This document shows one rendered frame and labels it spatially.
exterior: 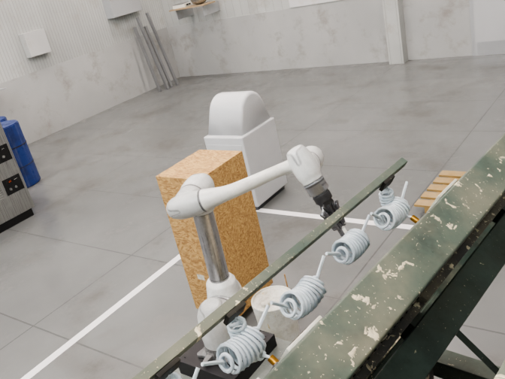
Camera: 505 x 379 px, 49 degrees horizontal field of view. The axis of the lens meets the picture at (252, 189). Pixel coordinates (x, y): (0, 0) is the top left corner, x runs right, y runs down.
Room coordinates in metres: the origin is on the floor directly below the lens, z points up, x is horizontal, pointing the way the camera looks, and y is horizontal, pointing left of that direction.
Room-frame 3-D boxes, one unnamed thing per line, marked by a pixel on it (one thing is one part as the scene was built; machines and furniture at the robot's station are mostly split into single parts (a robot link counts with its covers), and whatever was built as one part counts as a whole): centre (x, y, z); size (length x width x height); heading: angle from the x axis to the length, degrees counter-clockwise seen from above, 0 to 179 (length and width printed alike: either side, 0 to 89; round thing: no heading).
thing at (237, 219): (3.78, 0.33, 0.63); 0.50 x 0.42 x 1.25; 140
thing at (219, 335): (2.21, 0.32, 1.00); 0.18 x 0.16 x 0.22; 163
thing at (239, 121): (5.81, 0.00, 0.62); 0.65 x 0.53 x 1.24; 140
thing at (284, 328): (3.22, 0.03, 0.24); 0.32 x 0.30 x 0.47; 140
